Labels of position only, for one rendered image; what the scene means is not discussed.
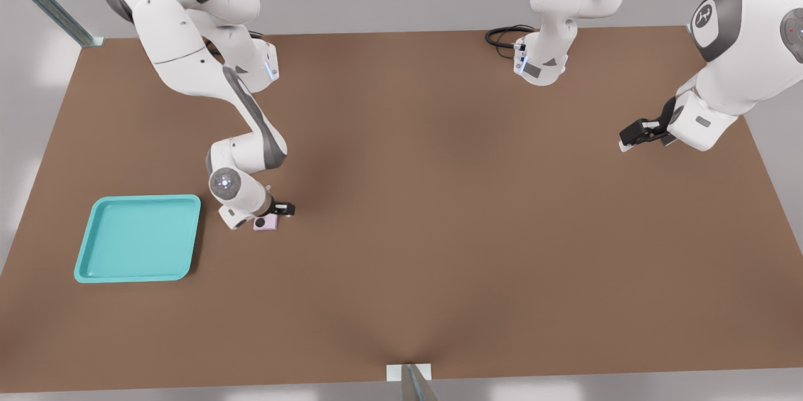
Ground pale blue-green tray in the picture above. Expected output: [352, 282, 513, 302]
[73, 194, 202, 284]

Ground black cable loop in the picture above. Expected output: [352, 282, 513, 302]
[484, 25, 536, 60]

